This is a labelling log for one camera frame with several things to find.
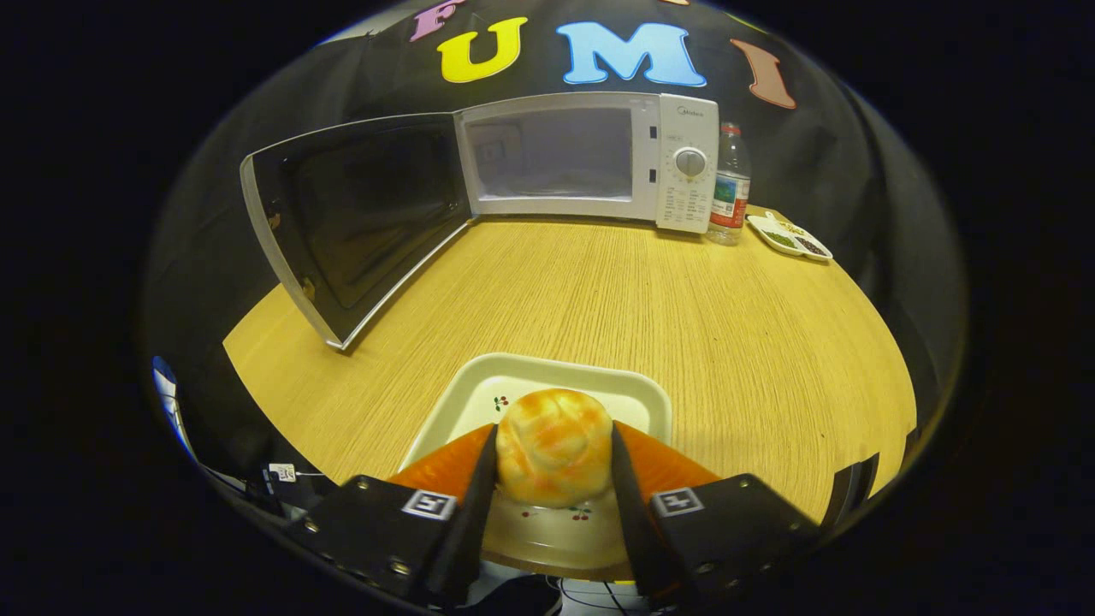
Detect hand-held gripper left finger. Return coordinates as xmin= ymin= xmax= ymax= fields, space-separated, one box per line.
xmin=287 ymin=423 xmax=500 ymax=610

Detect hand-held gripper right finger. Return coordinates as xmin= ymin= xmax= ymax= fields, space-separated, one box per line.
xmin=609 ymin=421 xmax=822 ymax=613

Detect white microwave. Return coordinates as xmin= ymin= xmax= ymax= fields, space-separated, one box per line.
xmin=240 ymin=92 xmax=720 ymax=352

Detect clear water bottle red label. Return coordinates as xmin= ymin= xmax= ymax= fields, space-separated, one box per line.
xmin=707 ymin=122 xmax=753 ymax=247

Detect golden bread bun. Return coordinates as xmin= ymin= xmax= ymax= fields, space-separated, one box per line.
xmin=495 ymin=388 xmax=615 ymax=509

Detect cream plate with cherry print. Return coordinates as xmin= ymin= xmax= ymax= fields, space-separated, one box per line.
xmin=398 ymin=352 xmax=673 ymax=583

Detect white divided dish of beans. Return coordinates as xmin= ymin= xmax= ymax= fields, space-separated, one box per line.
xmin=746 ymin=210 xmax=833 ymax=263

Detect black backdrop cloth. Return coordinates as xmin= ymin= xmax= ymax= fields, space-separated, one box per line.
xmin=145 ymin=0 xmax=968 ymax=480

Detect black cables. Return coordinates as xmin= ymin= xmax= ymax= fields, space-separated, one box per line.
xmin=547 ymin=577 xmax=634 ymax=616

